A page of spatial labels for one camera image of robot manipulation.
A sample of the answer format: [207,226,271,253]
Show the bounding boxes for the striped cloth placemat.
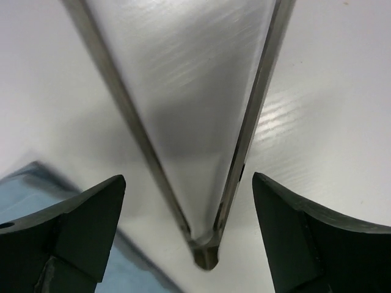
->
[1,161,183,292]

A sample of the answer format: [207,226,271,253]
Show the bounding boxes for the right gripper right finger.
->
[252,173,390,292]

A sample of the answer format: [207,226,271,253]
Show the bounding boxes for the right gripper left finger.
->
[1,175,126,292]

